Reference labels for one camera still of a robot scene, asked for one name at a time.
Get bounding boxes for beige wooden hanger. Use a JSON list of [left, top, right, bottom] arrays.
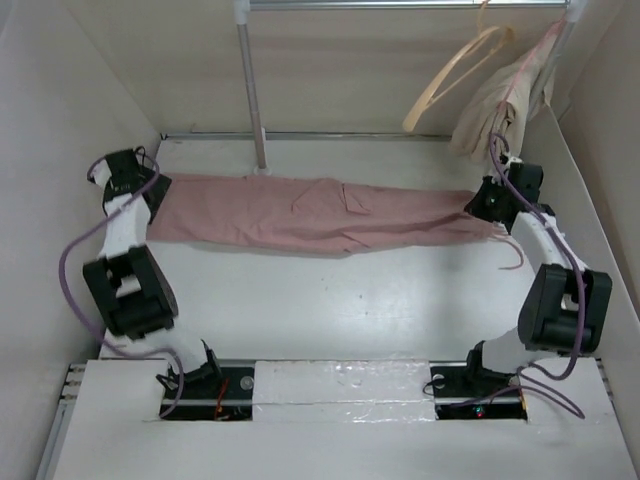
[[402, 1, 515, 133]]

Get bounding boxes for pink trousers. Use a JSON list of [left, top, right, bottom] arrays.
[[147, 174, 517, 255]]

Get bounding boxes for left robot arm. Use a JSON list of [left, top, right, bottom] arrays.
[[83, 147, 223, 397]]

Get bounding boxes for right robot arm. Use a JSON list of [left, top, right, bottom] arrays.
[[462, 156, 612, 394]]

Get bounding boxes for beige hanging trousers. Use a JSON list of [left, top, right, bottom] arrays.
[[447, 19, 561, 164]]

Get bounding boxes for pink hanger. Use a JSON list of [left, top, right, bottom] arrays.
[[499, 18, 566, 121]]

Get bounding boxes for metal clothes rack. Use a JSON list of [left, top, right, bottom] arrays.
[[233, 1, 587, 174]]

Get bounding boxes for white foam strip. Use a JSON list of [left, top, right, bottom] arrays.
[[252, 360, 436, 424]]

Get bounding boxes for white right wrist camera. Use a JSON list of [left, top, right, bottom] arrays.
[[500, 154, 523, 170]]

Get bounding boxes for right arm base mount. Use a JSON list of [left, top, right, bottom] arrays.
[[422, 362, 527, 421]]

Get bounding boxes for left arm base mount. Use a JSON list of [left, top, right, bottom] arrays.
[[156, 361, 255, 422]]

